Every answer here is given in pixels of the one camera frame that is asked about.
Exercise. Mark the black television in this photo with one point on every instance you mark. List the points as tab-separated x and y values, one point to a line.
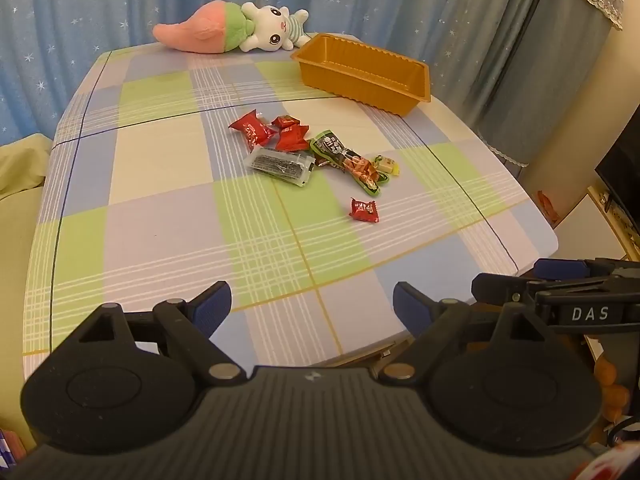
622	170

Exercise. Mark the red twist-wrapped candy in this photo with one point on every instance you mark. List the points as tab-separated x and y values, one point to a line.
252	130

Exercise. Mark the orange fruit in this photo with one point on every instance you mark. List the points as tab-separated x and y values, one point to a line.
606	372
616	401

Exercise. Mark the long green-edged snack packet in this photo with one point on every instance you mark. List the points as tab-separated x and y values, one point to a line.
350	160

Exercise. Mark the blue star-print curtain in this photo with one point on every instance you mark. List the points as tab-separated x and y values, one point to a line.
150	0

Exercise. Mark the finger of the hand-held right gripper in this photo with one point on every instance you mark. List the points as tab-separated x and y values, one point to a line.
557	268
500	287

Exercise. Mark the red wall ornament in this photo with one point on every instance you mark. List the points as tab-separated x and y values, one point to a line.
548	207

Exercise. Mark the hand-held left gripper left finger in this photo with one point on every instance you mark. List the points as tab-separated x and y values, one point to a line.
215	305

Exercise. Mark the small dark red snack packet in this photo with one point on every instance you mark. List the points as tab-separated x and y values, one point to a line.
364	210

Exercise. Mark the grey lace-trimmed curtain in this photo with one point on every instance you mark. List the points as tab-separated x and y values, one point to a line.
540	60

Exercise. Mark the white cabinet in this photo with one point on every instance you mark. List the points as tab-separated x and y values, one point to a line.
590	235

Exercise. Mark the pink green rabbit plush toy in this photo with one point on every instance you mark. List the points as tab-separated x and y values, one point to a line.
227	27

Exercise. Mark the pale yellow cloth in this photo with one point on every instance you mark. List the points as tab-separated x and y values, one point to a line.
20	210

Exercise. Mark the yellow green candy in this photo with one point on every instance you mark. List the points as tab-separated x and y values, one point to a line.
387	165

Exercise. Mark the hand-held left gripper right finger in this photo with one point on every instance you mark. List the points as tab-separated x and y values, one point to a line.
410	305

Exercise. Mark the orange plastic tray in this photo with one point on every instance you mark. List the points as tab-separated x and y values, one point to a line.
362	72

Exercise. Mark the clear black seaweed packet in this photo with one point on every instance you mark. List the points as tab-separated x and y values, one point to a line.
280	166

